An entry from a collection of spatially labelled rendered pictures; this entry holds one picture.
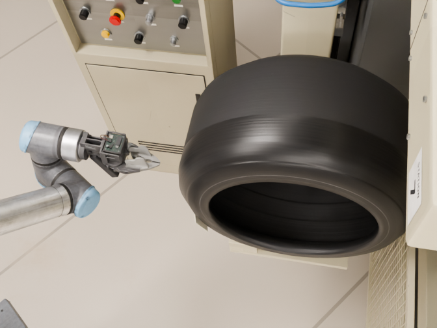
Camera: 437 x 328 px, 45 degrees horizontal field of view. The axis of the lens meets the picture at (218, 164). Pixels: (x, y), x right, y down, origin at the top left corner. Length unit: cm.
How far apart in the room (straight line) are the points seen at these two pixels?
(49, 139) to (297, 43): 69
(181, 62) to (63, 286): 125
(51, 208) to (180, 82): 85
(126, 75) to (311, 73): 110
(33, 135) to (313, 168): 77
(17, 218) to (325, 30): 88
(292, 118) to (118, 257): 169
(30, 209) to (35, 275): 136
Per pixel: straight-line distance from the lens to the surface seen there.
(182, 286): 254
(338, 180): 112
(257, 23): 335
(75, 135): 147
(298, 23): 135
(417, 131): 86
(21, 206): 140
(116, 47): 210
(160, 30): 196
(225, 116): 118
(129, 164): 146
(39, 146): 149
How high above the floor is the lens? 241
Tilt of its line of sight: 60 degrees down
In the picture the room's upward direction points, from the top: 9 degrees counter-clockwise
